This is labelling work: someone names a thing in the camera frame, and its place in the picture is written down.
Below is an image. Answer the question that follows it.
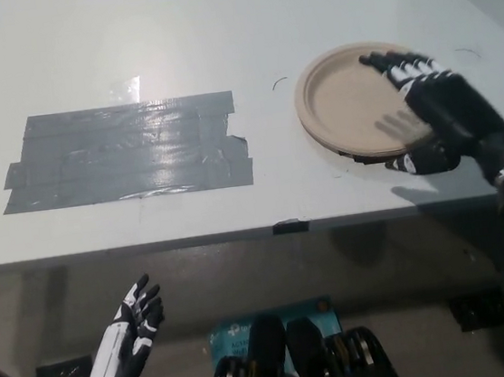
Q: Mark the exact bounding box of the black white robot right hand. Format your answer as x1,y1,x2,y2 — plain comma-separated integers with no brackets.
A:
357,36,504,184

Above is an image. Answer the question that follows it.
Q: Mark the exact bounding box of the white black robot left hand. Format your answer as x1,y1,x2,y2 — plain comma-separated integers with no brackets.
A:
71,272,174,377

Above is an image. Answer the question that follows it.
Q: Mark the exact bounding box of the stack of beige paper plates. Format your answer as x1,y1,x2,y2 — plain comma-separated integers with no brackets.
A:
288,34,440,168

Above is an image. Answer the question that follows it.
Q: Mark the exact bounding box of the teal cardboard box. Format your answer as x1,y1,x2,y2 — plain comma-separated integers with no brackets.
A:
204,295,349,377

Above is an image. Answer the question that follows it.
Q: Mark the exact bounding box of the clear tape piece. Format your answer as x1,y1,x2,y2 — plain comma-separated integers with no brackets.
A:
107,75,144,107

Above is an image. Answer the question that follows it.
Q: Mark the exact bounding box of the grey duct tape patch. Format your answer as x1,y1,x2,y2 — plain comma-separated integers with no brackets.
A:
0,89,258,216

